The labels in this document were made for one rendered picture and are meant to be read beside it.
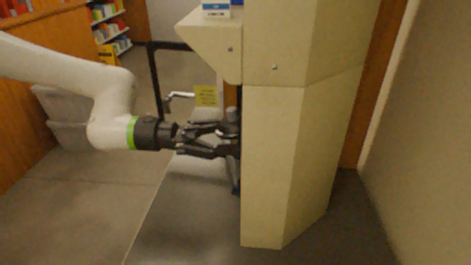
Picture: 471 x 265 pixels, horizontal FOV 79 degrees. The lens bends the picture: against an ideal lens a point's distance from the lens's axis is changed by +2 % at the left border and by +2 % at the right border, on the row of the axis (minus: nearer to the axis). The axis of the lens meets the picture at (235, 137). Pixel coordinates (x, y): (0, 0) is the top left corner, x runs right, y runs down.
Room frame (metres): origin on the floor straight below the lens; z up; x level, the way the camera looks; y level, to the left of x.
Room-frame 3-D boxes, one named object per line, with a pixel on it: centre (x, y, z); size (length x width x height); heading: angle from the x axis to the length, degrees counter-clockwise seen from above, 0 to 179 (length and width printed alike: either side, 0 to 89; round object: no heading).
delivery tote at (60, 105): (2.45, 1.48, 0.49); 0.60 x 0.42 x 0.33; 174
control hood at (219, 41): (0.64, 0.03, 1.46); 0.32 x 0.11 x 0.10; 174
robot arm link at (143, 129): (0.63, 0.23, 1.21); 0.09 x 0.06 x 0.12; 174
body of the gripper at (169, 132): (0.62, 0.15, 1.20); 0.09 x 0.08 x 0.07; 84
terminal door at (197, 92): (0.82, 0.12, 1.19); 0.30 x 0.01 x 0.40; 76
